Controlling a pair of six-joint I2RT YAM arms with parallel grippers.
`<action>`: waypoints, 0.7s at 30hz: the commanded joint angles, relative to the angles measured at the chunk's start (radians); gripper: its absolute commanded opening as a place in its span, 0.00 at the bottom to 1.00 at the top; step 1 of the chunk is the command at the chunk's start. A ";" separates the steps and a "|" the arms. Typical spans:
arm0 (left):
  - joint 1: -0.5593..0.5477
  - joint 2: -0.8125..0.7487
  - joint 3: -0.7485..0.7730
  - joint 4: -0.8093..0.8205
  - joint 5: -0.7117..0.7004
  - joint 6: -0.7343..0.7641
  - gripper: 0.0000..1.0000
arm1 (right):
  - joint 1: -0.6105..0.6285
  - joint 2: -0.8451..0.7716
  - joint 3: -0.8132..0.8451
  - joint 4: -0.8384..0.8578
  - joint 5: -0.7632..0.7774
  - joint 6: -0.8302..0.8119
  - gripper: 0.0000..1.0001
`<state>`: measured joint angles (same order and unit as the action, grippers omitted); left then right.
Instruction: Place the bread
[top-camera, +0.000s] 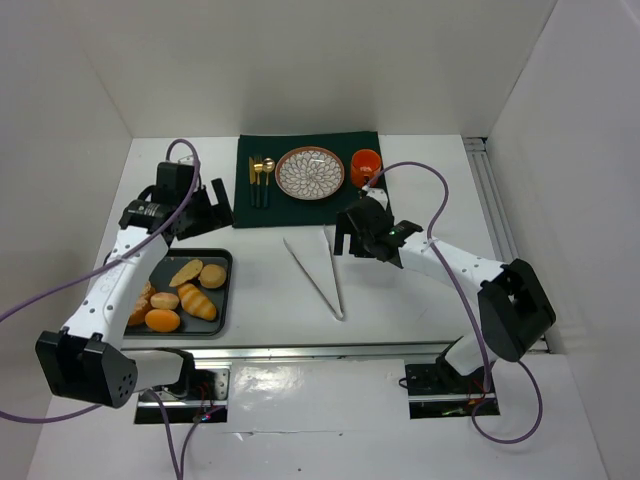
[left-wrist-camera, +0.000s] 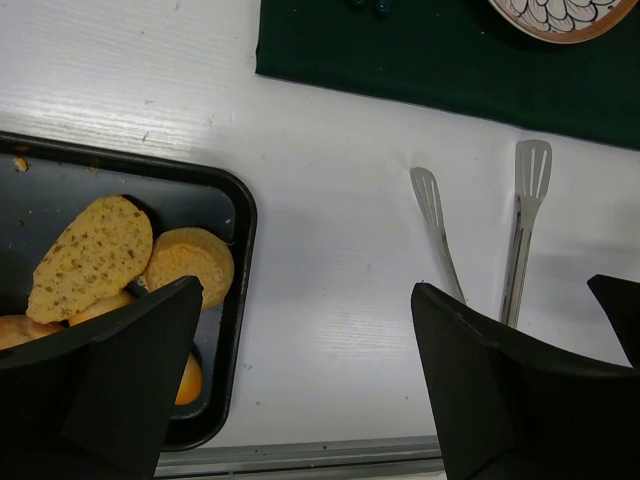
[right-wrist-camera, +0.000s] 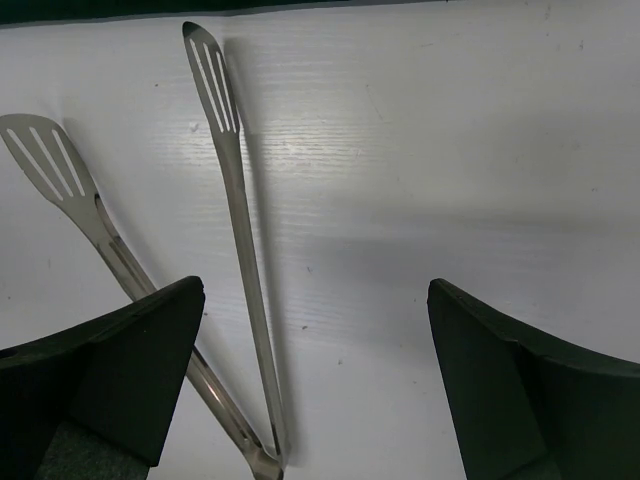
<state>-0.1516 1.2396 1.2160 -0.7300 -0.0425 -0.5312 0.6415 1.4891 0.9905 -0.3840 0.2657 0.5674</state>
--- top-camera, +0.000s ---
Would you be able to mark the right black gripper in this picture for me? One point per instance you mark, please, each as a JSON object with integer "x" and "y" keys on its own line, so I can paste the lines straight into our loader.
{"x": 351, "y": 242}

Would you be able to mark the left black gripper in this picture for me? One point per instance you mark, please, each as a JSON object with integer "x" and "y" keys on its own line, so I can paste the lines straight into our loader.
{"x": 204, "y": 211}

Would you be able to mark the round bread bun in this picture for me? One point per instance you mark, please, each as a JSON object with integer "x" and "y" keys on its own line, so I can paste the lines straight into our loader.
{"x": 212, "y": 276}

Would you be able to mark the metal tongs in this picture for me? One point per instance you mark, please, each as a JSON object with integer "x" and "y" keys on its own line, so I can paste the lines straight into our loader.
{"x": 313, "y": 256}

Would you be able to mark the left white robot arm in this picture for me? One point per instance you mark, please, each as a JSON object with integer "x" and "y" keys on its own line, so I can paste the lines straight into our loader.
{"x": 83, "y": 360}

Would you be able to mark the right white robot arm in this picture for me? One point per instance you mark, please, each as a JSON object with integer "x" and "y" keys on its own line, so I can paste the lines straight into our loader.
{"x": 514, "y": 310}

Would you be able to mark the striped bread loaf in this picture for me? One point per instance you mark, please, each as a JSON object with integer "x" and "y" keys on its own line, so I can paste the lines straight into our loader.
{"x": 196, "y": 303}

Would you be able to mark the orange oval bread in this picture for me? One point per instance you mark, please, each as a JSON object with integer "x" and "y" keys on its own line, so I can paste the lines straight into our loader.
{"x": 162, "y": 320}

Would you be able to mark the gold fork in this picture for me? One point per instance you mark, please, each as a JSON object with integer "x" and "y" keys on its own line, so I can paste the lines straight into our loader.
{"x": 255, "y": 170}

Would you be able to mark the gold spoon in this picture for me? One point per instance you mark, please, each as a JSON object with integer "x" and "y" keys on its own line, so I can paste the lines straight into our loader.
{"x": 268, "y": 167}

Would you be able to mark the dark green placemat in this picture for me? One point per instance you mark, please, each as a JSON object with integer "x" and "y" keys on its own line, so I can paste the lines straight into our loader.
{"x": 283, "y": 210}

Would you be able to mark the patterned ceramic plate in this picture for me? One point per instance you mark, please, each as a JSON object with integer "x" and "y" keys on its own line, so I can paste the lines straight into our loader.
{"x": 309, "y": 173}

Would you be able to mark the orange mug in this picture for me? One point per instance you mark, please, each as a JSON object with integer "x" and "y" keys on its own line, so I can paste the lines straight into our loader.
{"x": 365, "y": 165}

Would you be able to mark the black tray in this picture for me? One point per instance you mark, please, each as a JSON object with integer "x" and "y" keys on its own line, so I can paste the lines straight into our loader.
{"x": 190, "y": 325}

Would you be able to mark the sliced baguette piece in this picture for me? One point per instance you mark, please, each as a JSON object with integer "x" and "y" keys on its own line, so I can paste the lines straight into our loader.
{"x": 188, "y": 272}

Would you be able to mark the small round bun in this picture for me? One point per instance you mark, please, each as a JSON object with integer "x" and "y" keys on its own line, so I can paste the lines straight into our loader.
{"x": 164, "y": 301}

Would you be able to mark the peeled orange fruit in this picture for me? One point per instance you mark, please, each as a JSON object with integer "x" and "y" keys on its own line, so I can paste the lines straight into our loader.
{"x": 142, "y": 306}

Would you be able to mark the aluminium rail frame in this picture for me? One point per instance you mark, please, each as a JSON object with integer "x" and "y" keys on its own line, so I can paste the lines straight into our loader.
{"x": 492, "y": 205}

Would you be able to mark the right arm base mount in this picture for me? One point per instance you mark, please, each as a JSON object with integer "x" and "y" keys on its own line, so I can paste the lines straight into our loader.
{"x": 453, "y": 396}

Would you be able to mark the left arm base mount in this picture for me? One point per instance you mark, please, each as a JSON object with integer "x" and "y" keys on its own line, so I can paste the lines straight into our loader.
{"x": 206, "y": 398}

